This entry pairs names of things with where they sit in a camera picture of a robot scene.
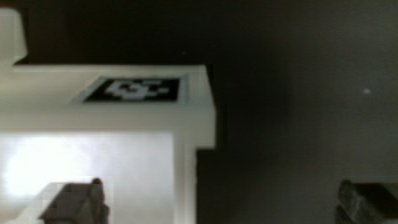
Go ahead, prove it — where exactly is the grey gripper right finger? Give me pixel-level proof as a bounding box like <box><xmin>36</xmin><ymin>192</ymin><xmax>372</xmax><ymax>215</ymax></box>
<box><xmin>335</xmin><ymin>180</ymin><xmax>398</xmax><ymax>224</ymax></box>

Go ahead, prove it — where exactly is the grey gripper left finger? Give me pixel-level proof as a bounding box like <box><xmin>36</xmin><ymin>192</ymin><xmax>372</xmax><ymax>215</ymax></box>
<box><xmin>40</xmin><ymin>178</ymin><xmax>111</xmax><ymax>224</ymax></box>

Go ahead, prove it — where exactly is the white drawer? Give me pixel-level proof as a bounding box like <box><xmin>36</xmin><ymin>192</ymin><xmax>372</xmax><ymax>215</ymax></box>
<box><xmin>0</xmin><ymin>7</ymin><xmax>216</xmax><ymax>224</ymax></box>

